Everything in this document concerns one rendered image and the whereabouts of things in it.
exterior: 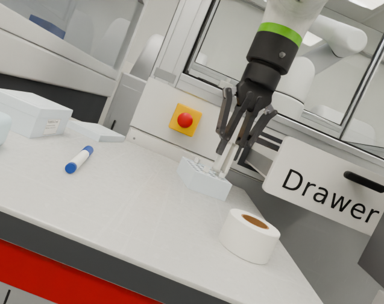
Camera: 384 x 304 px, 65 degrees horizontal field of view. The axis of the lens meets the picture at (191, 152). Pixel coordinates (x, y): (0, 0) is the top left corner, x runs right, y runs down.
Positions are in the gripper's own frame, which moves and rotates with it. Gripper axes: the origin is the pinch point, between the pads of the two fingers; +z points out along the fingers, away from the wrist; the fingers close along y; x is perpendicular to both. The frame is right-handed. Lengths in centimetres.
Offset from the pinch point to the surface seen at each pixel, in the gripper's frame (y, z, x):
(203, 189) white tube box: 3.9, 7.0, 5.4
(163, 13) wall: 5, -108, -351
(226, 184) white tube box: -0.2, 4.4, 5.4
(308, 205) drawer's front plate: -12.8, 1.2, 14.1
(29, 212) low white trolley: 29.2, 7.9, 32.0
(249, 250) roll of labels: 5.4, 6.4, 29.6
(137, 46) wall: 20, -57, -355
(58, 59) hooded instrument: 46, -5, -52
